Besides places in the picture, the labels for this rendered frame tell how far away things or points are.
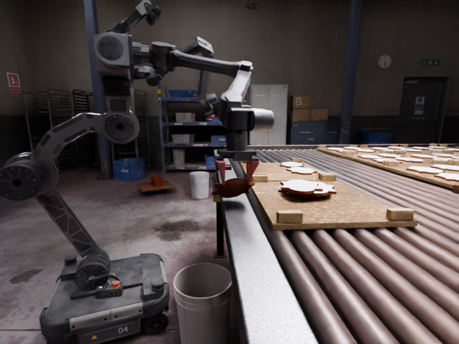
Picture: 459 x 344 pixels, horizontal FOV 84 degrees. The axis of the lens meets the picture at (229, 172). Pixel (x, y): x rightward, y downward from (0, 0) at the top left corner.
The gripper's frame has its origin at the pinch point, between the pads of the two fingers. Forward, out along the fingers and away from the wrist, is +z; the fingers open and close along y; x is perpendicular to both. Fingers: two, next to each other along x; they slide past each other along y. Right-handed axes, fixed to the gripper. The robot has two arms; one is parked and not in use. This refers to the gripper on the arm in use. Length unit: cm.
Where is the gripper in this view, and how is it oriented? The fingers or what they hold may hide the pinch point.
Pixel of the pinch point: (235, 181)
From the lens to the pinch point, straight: 73.2
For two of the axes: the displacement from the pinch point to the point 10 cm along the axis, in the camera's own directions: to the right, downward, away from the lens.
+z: -0.1, 9.8, 2.1
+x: 2.0, 2.1, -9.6
